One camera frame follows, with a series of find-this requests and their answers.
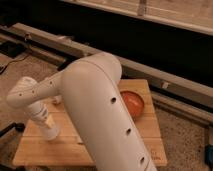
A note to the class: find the wooden board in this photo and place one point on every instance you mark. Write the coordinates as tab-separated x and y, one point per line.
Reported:
65	150

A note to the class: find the metal rail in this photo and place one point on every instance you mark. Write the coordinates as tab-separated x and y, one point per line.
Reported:
174	93

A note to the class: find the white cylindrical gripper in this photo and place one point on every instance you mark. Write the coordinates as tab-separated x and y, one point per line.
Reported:
38	113

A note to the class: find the orange bowl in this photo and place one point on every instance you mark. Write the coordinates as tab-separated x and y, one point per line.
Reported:
134	103

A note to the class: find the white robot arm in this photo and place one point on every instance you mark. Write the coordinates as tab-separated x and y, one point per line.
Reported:
89	90

